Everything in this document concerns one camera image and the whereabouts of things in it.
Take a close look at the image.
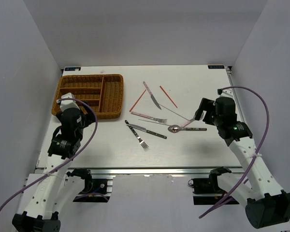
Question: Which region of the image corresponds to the black handled spoon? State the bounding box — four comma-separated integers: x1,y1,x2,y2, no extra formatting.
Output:
168,125,207,133

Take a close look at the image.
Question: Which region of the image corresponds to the thin metal chopstick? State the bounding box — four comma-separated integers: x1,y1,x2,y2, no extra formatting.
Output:
159,104,189,121

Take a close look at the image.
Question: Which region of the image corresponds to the pink handled fork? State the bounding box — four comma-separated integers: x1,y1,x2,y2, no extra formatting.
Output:
131,111,167,123

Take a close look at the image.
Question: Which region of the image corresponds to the pink handled knife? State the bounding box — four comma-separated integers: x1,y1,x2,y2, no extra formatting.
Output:
143,81,161,110

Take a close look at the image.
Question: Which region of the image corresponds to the orange chopstick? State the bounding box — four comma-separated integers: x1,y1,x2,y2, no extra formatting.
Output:
129,89,146,112
159,86,178,108

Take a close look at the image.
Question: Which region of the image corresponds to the black handled knife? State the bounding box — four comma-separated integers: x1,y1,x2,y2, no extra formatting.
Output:
127,123,167,139

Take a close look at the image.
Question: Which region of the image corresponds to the black handled fork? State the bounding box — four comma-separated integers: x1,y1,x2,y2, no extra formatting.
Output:
125,120,149,151

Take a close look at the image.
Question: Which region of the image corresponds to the pink handled spoon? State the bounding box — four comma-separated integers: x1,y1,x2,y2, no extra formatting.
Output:
168,118,195,133

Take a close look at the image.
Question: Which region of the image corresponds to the thin white chopstick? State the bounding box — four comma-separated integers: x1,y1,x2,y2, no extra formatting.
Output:
138,119,170,126

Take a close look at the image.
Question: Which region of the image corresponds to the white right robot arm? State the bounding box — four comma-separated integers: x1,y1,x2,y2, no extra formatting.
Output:
195,97,290,229

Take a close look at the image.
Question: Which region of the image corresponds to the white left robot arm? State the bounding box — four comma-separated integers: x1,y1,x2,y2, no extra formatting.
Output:
12,106,97,232

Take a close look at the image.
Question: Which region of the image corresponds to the woven wicker cutlery tray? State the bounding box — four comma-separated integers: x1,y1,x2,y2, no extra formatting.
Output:
51,74,124,119

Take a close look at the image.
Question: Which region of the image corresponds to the blue label right corner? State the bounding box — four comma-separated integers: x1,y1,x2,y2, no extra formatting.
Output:
207,65,225,69

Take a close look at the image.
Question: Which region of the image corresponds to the blue label corner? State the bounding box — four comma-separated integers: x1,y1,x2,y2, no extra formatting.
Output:
64,67,81,72
207,65,225,69

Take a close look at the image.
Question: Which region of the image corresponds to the blue label left corner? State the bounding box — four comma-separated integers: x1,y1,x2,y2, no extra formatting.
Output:
64,67,81,72

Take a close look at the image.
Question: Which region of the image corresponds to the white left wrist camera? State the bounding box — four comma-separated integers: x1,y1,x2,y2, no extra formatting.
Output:
56,92,80,111

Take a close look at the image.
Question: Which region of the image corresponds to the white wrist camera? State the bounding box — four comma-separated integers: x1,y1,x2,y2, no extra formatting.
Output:
56,92,80,111
217,89,234,99

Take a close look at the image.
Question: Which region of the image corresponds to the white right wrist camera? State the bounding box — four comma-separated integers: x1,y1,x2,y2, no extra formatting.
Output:
217,89,234,99

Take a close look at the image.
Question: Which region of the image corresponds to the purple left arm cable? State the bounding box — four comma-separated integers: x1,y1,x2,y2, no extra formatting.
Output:
0,98,99,232

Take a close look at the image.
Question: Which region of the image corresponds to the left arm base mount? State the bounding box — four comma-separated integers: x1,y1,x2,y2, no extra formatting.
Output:
66,169,113,203

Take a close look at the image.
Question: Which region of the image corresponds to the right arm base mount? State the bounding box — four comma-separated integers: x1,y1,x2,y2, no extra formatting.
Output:
188,167,232,205

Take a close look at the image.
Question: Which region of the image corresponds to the aluminium table edge rail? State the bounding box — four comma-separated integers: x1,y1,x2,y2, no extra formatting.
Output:
35,166,253,176

